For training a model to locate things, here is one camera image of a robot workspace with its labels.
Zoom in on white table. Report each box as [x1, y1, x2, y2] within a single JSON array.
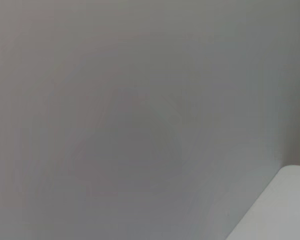
[[226, 164, 300, 240]]

